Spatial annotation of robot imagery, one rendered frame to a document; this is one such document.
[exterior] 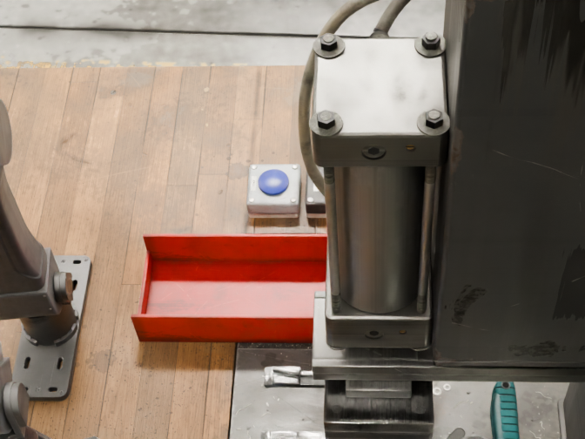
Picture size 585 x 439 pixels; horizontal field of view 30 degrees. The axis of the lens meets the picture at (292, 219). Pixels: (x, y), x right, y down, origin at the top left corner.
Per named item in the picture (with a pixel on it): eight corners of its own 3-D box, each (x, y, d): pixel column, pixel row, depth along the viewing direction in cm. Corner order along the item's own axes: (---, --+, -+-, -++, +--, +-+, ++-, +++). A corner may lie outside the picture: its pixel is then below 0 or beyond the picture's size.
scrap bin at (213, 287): (151, 260, 140) (142, 233, 135) (346, 260, 138) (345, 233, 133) (138, 341, 133) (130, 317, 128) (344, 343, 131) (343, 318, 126)
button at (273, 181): (259, 177, 144) (258, 167, 143) (290, 177, 144) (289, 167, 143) (258, 201, 142) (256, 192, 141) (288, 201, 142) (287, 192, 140)
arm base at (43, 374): (79, 224, 134) (23, 224, 135) (51, 369, 123) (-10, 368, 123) (93, 260, 141) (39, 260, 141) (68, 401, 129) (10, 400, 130)
